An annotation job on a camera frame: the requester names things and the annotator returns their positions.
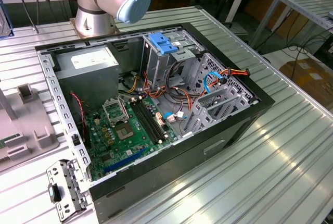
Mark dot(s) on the hard disk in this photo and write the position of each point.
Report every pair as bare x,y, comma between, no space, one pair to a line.
4,23

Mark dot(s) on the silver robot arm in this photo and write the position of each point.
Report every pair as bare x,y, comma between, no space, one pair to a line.
104,0

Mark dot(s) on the grey metal disk bay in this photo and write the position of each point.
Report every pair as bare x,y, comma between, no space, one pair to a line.
216,95

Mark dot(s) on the black RAM slot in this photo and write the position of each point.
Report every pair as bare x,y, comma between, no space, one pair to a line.
145,123
148,122
152,121
155,120

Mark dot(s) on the grey metal drive cage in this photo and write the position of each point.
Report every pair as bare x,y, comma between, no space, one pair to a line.
156,65

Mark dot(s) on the CPU socket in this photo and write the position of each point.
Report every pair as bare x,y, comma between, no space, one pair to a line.
123,132

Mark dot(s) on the blue plastic drive latch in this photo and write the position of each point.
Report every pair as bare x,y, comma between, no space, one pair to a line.
161,44

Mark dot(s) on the black PC case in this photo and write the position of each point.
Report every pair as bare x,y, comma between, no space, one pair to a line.
169,172

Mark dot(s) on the blue expansion slot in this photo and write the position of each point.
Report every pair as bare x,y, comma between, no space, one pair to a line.
125,161

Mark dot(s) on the green motherboard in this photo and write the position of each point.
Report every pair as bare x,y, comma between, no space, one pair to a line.
117,156

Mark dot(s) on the grey power supply unit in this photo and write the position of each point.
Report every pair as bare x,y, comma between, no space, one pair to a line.
86,78

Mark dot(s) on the grey parts rack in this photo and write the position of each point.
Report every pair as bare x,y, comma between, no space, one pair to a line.
28,119

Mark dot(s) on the brown cardboard box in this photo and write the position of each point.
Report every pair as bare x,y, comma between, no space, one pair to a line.
307,78

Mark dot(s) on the green RAM stick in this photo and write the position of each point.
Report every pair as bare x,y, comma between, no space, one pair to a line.
10,138

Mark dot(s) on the metal slat side table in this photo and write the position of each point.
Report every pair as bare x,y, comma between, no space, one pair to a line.
304,4

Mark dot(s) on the silver slot cover bracket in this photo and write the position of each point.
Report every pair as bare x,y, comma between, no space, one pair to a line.
74,179

